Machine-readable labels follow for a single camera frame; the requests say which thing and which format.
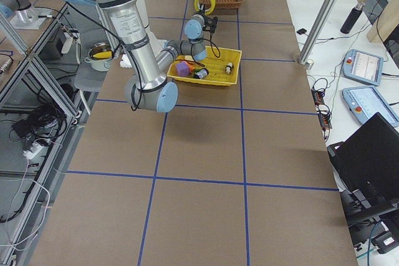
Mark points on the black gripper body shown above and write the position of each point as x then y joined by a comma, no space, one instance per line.
203,10

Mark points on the yellow tape roll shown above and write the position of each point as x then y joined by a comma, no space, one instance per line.
205,6

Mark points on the yellow woven basket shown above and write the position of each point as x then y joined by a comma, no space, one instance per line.
215,65

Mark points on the orange toy carrot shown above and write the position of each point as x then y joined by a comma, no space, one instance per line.
193,66

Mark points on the panda figurine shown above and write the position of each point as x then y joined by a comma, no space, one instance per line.
229,67

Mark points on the small black labelled can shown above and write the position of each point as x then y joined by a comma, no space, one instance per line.
200,73

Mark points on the purple foam cube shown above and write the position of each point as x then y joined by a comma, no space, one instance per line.
182,69

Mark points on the small black dongle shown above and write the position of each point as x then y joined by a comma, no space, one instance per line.
301,31

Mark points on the white pot with lid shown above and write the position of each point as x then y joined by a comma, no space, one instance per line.
99,57

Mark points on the black water bottle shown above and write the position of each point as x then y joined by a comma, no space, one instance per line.
352,18

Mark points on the blue teach pendant far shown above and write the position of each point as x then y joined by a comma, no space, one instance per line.
363,67

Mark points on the blue teach pendant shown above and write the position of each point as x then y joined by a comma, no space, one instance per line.
366,101
363,67

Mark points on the blue teach pendant near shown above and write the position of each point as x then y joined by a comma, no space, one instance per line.
366,101

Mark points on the black laptop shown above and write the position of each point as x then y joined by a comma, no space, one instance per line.
368,160

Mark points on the aluminium frame post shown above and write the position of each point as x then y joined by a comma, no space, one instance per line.
315,31

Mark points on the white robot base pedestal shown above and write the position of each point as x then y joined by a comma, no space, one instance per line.
31,18

